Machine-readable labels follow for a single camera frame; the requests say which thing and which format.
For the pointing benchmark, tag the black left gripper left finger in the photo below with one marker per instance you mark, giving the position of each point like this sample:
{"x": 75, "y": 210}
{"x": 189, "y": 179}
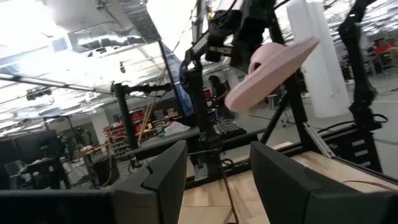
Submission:
{"x": 161, "y": 186}

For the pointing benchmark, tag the white paper on desk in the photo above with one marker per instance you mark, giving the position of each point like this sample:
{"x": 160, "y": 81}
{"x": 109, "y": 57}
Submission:
{"x": 175, "y": 128}

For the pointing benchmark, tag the blue lit laptop screen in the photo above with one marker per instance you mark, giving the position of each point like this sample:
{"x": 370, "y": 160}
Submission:
{"x": 182, "y": 87}

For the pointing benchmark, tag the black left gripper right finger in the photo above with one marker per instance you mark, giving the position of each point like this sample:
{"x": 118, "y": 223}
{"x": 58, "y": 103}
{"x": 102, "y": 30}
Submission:
{"x": 280, "y": 186}

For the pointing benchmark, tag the person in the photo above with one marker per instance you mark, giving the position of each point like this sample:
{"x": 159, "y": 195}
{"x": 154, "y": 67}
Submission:
{"x": 219, "y": 93}

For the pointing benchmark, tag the black desk pole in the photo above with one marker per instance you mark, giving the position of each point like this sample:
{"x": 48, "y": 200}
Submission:
{"x": 126, "y": 115}

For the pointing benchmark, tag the pink rubber slide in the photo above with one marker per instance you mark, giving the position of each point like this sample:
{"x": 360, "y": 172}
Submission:
{"x": 273, "y": 74}

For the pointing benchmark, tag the black jointed upright arm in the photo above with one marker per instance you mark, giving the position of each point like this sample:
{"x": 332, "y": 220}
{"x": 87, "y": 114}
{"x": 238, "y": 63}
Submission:
{"x": 357, "y": 68}

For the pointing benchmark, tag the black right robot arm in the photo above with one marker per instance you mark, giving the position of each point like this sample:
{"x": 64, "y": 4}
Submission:
{"x": 200, "y": 102}

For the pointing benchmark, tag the silver ceiling air duct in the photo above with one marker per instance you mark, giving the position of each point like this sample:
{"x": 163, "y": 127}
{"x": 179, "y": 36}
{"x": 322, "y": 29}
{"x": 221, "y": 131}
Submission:
{"x": 124, "y": 28}

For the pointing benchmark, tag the white round pillar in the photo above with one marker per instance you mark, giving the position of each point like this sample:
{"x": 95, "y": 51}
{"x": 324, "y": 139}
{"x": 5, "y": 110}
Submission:
{"x": 320, "y": 62}

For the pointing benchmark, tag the red storage bin rack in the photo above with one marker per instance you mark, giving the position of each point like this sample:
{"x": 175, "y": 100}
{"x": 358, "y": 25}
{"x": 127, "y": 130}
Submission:
{"x": 119, "y": 137}

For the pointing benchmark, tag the black overhead rail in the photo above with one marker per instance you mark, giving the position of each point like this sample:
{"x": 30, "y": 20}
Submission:
{"x": 46, "y": 83}

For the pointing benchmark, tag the cluttered background workbench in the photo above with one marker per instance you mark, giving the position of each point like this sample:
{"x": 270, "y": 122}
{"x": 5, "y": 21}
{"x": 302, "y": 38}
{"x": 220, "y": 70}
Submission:
{"x": 384, "y": 53}

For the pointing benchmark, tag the backlit rainbow keyboard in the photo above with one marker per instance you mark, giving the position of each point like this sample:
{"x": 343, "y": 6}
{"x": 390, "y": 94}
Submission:
{"x": 228, "y": 127}

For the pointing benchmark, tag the grey desk top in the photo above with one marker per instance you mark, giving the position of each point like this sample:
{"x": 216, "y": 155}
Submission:
{"x": 174, "y": 141}

